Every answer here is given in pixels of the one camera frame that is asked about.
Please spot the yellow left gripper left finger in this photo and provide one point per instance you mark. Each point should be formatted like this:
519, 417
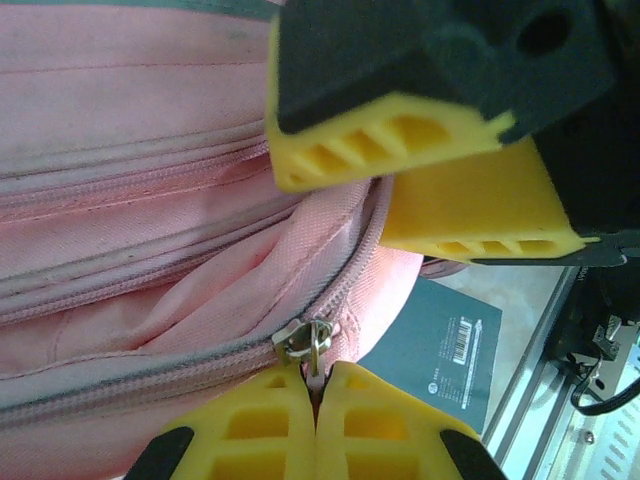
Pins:
260, 435

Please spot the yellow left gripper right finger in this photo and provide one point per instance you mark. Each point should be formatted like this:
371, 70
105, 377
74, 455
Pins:
380, 435

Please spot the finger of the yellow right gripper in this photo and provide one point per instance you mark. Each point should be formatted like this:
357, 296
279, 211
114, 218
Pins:
475, 210
300, 170

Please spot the teal notebook with barcode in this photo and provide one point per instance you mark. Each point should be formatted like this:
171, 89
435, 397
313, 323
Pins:
440, 360

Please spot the pink student backpack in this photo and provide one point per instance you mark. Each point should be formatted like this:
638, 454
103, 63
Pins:
125, 150

